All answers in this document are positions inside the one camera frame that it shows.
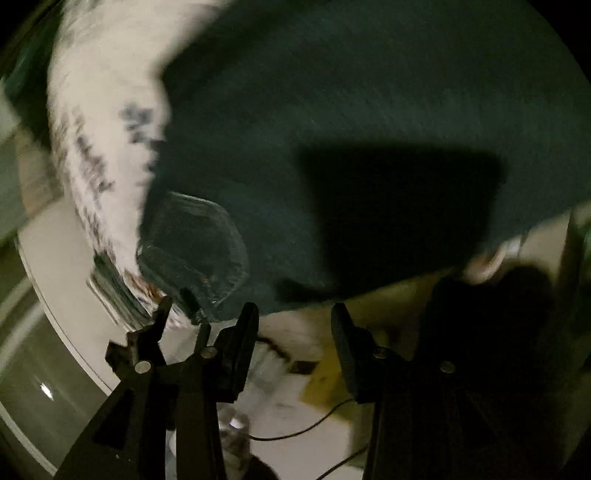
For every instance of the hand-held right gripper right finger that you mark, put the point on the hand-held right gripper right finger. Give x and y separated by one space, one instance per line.
347 341

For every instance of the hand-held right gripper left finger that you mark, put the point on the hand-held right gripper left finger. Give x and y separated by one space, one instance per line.
244 337

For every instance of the dark green pants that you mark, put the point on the dark green pants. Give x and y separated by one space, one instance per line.
351 115

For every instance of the yellow flat object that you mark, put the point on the yellow flat object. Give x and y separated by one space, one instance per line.
328 383

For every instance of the white printed blanket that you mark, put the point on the white printed blanket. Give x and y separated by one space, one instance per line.
101 152

